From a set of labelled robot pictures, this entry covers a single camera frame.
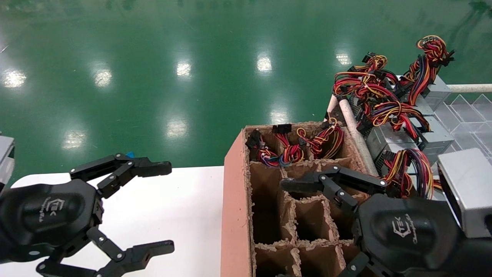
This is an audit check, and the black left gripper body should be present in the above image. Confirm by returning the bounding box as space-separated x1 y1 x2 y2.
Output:
0 179 105 266

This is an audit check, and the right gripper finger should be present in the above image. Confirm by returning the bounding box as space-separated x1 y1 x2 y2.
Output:
280 165 387 214
337 252 405 277

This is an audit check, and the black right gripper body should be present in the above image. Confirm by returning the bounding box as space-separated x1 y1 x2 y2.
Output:
356 192 462 274

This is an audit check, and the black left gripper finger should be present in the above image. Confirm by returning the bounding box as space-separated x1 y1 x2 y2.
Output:
70 153 172 199
37 227 175 277

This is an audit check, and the long white rack pipe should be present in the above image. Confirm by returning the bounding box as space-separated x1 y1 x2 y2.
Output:
337 97 380 176

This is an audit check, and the grey power supply held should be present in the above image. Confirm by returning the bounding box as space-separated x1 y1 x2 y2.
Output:
437 148 492 239

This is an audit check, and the short white rack pipe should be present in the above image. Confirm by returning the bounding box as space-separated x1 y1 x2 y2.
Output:
325 94 339 122

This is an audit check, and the brown divided cardboard box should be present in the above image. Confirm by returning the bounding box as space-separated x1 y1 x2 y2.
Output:
221 121 382 277

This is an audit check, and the transparent ridged plastic sheet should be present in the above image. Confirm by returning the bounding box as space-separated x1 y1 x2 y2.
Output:
430 93 492 154

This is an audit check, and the white horizontal rack pipe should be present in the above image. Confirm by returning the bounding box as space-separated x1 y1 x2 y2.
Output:
448 83 492 94

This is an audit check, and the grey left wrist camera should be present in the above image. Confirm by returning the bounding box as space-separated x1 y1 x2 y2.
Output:
0 135 16 193

